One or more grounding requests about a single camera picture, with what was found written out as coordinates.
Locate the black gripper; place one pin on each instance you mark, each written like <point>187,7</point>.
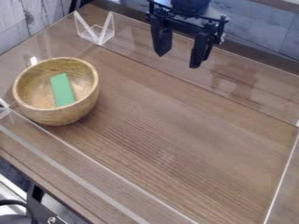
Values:
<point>189,16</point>

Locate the green stick block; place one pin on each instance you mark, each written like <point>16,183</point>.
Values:
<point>61,90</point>

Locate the wooden bowl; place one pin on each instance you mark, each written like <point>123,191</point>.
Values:
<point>32,90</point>

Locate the clear acrylic corner bracket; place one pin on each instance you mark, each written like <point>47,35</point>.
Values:
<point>96,34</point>

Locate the clear acrylic back wall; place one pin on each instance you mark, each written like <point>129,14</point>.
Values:
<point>248,82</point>

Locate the clear acrylic wall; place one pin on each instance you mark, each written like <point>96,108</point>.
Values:
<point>248,82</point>
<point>101,196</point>
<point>283,211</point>

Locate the clear acrylic front wall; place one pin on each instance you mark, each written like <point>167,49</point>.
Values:
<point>101,196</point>

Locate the clear acrylic right wall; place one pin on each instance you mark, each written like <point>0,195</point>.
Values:
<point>283,211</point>

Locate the black table leg bracket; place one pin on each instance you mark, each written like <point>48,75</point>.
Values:
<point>47,209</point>

